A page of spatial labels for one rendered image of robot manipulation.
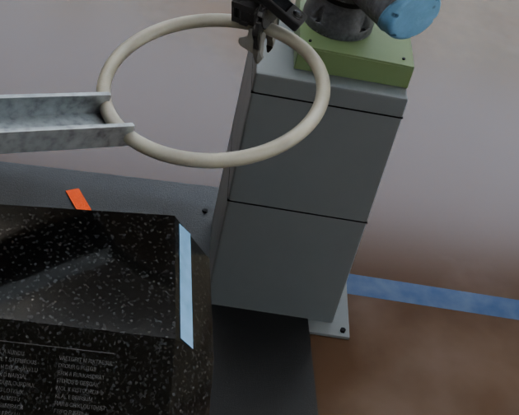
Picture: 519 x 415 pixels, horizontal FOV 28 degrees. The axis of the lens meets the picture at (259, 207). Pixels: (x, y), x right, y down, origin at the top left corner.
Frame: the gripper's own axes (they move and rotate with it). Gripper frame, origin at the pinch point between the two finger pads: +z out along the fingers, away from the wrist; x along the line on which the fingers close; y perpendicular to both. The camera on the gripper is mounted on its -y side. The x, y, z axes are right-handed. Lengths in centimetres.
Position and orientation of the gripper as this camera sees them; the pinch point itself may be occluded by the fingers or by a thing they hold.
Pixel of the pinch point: (265, 53)
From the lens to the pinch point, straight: 238.5
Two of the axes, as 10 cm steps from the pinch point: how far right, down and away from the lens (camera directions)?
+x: -4.9, 6.1, -6.2
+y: -8.7, -3.7, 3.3
